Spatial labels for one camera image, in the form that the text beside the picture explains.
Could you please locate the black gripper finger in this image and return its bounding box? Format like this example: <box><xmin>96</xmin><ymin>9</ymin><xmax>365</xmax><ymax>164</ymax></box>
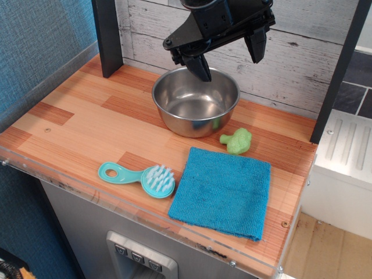
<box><xmin>244</xmin><ymin>27</ymin><xmax>267</xmax><ymax>63</ymax></box>
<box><xmin>183</xmin><ymin>54</ymin><xmax>212</xmax><ymax>82</ymax></box>

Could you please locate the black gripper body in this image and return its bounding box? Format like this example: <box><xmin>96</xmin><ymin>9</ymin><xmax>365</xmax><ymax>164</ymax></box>
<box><xmin>163</xmin><ymin>0</ymin><xmax>275</xmax><ymax>65</ymax></box>

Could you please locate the silver metal bowl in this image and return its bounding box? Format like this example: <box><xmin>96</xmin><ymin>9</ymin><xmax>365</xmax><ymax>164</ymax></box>
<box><xmin>152</xmin><ymin>67</ymin><xmax>240</xmax><ymax>138</ymax></box>

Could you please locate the green toy broccoli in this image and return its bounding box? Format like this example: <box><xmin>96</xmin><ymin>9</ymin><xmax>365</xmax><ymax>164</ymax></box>
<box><xmin>219</xmin><ymin>128</ymin><xmax>252</xmax><ymax>155</ymax></box>

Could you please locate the teal dish brush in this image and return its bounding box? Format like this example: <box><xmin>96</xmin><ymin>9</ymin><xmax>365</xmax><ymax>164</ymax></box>
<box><xmin>98</xmin><ymin>162</ymin><xmax>176</xmax><ymax>199</ymax></box>

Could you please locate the blue folded cloth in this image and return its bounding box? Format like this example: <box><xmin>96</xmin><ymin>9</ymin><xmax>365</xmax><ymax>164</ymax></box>
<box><xmin>168</xmin><ymin>147</ymin><xmax>271</xmax><ymax>241</ymax></box>

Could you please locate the white grooved drainboard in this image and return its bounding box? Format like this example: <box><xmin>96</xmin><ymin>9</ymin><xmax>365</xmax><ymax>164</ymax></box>
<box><xmin>315</xmin><ymin>110</ymin><xmax>371</xmax><ymax>184</ymax></box>

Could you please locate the silver dispenser button panel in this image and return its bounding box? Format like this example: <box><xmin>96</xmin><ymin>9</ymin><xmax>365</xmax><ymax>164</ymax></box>
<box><xmin>106</xmin><ymin>231</ymin><xmax>178</xmax><ymax>278</ymax></box>

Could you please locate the clear acrylic edge guard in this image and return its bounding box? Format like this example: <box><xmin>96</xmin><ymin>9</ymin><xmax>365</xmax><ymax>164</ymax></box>
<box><xmin>1</xmin><ymin>148</ymin><xmax>307</xmax><ymax>278</ymax></box>

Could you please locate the orange object bottom corner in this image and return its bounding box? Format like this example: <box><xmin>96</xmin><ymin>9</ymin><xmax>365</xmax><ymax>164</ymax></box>
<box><xmin>1</xmin><ymin>259</ymin><xmax>36</xmax><ymax>279</ymax></box>

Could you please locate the dark right cabinet post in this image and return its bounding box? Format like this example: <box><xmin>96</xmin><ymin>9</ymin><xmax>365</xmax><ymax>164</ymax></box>
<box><xmin>310</xmin><ymin>0</ymin><xmax>371</xmax><ymax>144</ymax></box>

